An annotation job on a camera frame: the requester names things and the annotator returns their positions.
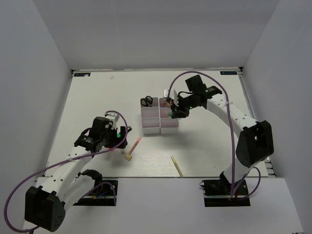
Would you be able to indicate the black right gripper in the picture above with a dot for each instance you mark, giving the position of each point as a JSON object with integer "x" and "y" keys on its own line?
{"x": 178, "y": 111}

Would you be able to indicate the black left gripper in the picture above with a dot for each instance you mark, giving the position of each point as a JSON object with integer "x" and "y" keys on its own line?
{"x": 117, "y": 141}

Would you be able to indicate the black handled scissors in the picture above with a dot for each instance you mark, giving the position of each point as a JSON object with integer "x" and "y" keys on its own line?
{"x": 146, "y": 101}

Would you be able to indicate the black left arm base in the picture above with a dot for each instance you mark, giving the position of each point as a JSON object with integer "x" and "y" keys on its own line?
{"x": 105, "y": 195}

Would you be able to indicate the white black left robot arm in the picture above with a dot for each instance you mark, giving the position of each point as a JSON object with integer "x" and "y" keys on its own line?
{"x": 46, "y": 205}

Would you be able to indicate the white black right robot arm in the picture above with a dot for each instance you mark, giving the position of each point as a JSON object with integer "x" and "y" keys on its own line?
{"x": 251, "y": 140}

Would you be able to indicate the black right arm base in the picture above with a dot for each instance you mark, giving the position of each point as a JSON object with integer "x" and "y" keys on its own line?
{"x": 217, "y": 196}

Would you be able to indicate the white left organizer box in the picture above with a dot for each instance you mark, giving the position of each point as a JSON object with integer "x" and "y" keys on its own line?
{"x": 150, "y": 118}

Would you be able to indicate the yellow pen with clear cap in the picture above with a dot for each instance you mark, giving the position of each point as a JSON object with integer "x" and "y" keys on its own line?
{"x": 177, "y": 167}

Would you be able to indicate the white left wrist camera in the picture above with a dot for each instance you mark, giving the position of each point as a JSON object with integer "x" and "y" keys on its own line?
{"x": 113, "y": 118}

